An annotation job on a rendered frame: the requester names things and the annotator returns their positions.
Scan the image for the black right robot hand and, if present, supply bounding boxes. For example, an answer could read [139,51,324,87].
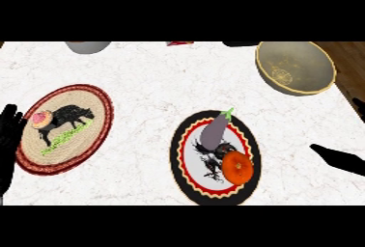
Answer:
[309,143,365,178]

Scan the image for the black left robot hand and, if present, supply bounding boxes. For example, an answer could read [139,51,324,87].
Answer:
[0,103,29,198]

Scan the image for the orange squash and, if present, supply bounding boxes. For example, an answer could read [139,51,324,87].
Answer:
[222,151,256,186]

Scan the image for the black rimmed plate with rooster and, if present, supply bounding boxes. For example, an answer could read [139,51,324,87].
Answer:
[169,109,263,206]

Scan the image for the beige bowl with yellow rim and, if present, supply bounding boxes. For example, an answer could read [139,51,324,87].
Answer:
[255,41,339,96]

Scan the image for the round woven placemat with bear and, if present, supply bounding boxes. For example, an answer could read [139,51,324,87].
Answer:
[15,83,116,177]

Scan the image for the purple eggplant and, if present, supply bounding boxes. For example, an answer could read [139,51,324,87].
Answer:
[198,107,235,152]

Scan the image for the grey round pot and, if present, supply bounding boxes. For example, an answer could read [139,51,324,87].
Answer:
[64,41,113,55]

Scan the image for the black object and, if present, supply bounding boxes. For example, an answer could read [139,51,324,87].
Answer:
[222,41,262,48]

